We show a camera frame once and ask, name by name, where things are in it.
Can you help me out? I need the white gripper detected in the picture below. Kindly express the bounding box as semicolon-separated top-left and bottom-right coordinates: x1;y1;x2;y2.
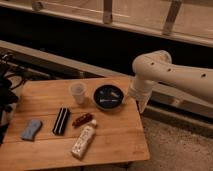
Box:
128;77;154;113

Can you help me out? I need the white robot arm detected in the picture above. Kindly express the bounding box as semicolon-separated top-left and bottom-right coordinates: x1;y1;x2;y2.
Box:
128;50;213;111

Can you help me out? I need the black ceramic bowl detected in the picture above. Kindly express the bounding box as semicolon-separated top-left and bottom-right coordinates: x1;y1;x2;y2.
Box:
93;84;124;110

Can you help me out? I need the dark red small object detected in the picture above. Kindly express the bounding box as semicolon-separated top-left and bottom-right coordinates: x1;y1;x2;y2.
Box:
72;113;93;127

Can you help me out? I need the translucent plastic cup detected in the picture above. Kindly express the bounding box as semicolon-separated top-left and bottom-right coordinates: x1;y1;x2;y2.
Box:
69;82;87;105

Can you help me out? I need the black striped rectangular block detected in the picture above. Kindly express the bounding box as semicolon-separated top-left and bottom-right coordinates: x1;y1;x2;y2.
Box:
52;108;70;135

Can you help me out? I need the blue sponge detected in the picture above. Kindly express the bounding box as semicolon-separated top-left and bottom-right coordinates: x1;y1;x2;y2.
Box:
21;119;43;141

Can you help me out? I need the metal window frame rail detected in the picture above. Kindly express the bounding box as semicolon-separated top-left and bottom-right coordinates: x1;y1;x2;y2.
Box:
0;0;213;48

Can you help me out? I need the black cables and equipment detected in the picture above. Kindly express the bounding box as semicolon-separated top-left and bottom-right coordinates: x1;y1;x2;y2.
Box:
0;51;31;146

